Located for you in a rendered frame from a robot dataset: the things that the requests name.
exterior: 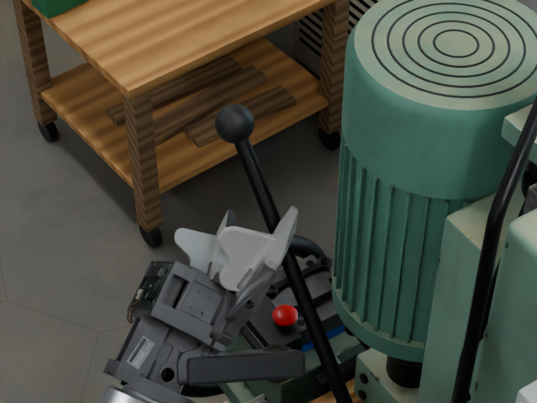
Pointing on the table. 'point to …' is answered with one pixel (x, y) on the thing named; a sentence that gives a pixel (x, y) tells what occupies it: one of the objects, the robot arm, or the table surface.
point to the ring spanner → (302, 273)
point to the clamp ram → (342, 375)
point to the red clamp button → (284, 315)
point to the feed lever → (233, 125)
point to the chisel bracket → (379, 381)
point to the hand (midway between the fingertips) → (268, 210)
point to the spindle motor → (420, 149)
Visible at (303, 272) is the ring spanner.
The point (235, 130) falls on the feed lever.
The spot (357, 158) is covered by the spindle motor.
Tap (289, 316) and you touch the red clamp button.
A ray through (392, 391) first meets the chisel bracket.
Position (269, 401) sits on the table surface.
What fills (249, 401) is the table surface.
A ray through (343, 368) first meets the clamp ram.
